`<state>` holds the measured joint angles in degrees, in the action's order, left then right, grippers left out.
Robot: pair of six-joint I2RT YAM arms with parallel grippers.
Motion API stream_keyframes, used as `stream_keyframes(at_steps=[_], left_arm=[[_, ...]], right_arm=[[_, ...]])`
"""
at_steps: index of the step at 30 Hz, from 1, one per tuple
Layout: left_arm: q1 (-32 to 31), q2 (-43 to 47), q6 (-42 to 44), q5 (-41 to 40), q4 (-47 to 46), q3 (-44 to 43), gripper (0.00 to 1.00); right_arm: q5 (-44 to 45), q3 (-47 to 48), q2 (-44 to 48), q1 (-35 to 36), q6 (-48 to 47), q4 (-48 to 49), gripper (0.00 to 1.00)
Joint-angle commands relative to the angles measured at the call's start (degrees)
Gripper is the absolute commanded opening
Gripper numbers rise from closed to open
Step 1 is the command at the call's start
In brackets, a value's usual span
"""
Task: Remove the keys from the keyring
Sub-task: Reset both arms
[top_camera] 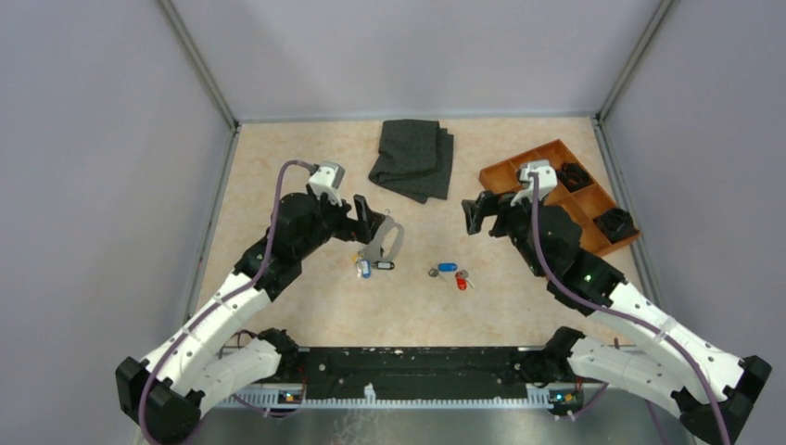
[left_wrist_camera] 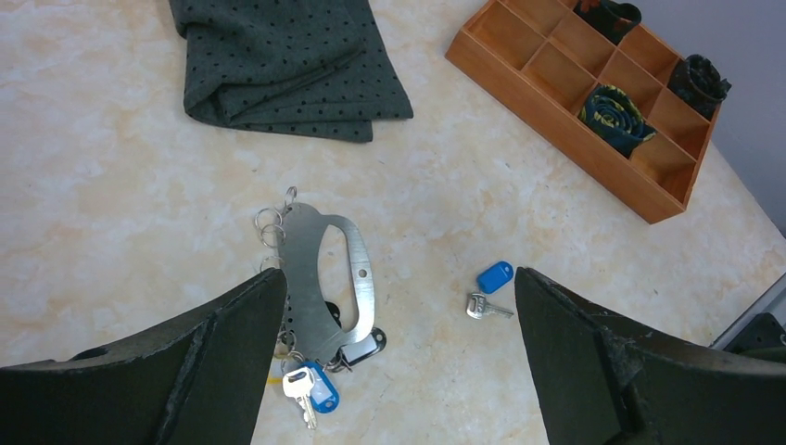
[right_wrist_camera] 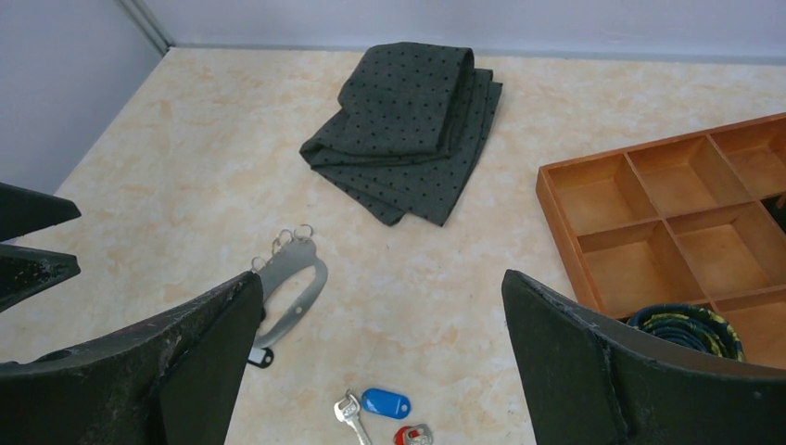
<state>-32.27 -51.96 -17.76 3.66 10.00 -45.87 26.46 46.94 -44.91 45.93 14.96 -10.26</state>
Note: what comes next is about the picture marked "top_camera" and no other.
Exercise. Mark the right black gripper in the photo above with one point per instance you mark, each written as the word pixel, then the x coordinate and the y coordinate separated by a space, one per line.
pixel 488 204

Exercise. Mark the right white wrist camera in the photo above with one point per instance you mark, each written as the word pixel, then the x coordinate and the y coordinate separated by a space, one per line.
pixel 538 178

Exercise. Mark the black key tag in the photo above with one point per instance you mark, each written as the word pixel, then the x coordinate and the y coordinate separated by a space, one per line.
pixel 384 265

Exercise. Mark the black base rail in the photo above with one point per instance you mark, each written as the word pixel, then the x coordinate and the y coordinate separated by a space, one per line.
pixel 428 376

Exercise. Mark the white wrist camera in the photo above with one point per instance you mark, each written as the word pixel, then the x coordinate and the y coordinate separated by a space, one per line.
pixel 538 178
pixel 325 182

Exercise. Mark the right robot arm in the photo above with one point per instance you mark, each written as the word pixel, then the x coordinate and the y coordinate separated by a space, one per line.
pixel 712 392

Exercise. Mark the blue key tag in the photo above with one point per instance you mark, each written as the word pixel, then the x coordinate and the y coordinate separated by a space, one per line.
pixel 364 268

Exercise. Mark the orange compartment tray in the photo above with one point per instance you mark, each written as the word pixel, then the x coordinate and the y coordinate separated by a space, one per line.
pixel 606 227

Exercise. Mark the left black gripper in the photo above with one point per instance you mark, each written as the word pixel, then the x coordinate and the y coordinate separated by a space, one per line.
pixel 348 227

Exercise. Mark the dark grey folded cloth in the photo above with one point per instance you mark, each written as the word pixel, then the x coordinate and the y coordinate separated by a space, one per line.
pixel 414 159

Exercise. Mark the red key tag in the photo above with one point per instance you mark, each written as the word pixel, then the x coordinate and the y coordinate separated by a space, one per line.
pixel 463 280

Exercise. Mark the black rolled belt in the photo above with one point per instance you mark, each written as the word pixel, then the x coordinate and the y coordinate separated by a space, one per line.
pixel 573 176

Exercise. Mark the metal key holder plate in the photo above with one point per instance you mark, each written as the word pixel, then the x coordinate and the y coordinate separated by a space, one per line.
pixel 387 242

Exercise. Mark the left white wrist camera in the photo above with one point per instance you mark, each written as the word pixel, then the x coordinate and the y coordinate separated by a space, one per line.
pixel 325 182

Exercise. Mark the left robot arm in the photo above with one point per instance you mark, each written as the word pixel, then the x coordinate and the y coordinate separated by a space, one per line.
pixel 169 390

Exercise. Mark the small blue tag with ring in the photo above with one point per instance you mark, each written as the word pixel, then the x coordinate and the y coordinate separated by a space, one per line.
pixel 442 270

